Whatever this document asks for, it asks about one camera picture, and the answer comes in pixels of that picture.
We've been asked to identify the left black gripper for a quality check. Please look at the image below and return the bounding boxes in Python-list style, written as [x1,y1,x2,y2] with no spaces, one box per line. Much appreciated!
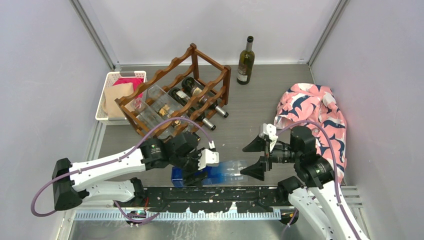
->
[171,148,208,186]

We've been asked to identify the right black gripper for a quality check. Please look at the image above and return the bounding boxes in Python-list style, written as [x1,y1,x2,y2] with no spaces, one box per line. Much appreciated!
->
[240,133,300,179]

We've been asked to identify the blue clear square bottle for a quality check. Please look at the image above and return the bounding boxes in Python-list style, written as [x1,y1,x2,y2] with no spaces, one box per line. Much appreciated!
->
[170,160,249,188]

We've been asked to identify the clear slim glass bottle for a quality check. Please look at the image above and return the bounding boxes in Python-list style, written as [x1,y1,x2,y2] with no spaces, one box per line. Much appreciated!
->
[130,98,175,129]

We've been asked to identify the clear square slim bottle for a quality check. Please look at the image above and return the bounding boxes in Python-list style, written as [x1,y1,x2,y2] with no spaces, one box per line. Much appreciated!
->
[146,84,182,114]

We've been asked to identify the dark wine bottle cream label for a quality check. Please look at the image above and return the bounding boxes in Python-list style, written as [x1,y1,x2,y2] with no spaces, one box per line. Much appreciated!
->
[167,87,217,131]

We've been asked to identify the dark green wine bottle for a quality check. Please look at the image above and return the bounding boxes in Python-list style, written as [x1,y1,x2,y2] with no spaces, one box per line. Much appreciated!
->
[181,76,229,118]

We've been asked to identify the brown wooden wine rack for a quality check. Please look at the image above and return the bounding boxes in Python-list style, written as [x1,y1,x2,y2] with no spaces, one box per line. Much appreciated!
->
[115,43,231,138]

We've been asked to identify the olive green wine bottle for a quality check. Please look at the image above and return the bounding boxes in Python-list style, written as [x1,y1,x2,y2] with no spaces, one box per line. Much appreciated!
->
[236,35,255,85]

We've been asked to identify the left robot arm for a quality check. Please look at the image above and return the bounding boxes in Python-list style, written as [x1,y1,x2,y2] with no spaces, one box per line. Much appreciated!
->
[52,132,219,211]

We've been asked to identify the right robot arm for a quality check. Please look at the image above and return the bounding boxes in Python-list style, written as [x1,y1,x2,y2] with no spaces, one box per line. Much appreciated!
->
[240,123,368,240]

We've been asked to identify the pink shark print cloth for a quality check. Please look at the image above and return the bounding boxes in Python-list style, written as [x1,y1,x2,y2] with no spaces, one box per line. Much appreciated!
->
[273,83,347,183]

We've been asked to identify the beige cloth in basket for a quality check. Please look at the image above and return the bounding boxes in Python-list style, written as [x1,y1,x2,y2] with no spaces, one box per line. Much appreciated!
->
[100,82,137,119]

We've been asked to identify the white perforated plastic basket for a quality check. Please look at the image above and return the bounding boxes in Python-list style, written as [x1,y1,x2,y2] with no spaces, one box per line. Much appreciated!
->
[95,70,147,125]

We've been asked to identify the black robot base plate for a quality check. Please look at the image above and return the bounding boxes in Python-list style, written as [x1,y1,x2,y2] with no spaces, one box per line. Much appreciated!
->
[113,185,311,215]

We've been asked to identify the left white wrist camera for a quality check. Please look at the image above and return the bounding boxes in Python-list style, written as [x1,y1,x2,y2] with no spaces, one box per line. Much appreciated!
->
[197,140,220,171]

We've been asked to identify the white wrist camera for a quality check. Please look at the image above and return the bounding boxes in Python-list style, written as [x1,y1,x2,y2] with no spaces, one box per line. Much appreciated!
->
[197,140,220,171]
[258,123,278,152]

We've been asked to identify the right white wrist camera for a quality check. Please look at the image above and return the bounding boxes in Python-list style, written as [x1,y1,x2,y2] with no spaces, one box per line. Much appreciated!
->
[258,123,278,152]

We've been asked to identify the white slotted cable duct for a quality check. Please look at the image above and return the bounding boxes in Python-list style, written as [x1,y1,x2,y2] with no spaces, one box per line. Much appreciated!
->
[73,209,281,221]

